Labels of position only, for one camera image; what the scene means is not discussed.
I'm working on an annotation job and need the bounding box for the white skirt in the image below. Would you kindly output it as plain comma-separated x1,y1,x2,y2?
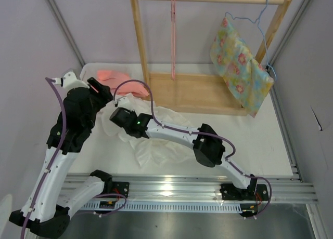
100,94,194,168

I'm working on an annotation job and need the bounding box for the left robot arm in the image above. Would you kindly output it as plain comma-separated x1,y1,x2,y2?
8,77,113,238

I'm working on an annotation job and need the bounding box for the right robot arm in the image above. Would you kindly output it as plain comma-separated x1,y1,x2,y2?
110,108,272,201

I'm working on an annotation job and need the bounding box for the floral patterned skirt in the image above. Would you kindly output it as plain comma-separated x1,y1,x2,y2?
210,17,274,117

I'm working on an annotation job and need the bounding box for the pink clothes hanger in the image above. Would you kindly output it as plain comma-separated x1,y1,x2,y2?
171,0,176,80

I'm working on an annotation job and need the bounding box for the white plastic basket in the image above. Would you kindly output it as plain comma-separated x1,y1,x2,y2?
80,62,137,81

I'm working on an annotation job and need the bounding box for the pink garment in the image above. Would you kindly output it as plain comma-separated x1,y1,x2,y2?
96,69,150,98

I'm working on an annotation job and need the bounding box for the wooden clothes rack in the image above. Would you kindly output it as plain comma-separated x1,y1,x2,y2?
129,0,294,117

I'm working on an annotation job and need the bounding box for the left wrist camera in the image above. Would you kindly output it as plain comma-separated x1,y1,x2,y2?
53,70,89,91

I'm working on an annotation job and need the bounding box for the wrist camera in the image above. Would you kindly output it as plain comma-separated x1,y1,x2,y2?
114,96,135,111
53,70,89,91

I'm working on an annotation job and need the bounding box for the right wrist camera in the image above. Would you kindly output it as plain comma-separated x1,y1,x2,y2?
114,96,135,111

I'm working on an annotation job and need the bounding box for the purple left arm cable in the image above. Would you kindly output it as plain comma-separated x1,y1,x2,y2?
19,76,128,239

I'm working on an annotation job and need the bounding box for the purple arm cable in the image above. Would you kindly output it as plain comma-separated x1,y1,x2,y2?
19,76,128,239
113,79,273,220

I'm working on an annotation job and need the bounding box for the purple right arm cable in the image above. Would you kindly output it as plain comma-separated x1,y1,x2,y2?
113,79,273,220

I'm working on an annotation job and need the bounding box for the white slotted cable duct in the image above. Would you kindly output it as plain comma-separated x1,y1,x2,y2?
81,200,242,214

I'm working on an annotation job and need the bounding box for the blue wire hanger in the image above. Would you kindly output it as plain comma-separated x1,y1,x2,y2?
224,0,277,80

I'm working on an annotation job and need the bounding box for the aluminium frame rail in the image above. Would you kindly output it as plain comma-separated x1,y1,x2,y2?
58,171,319,206

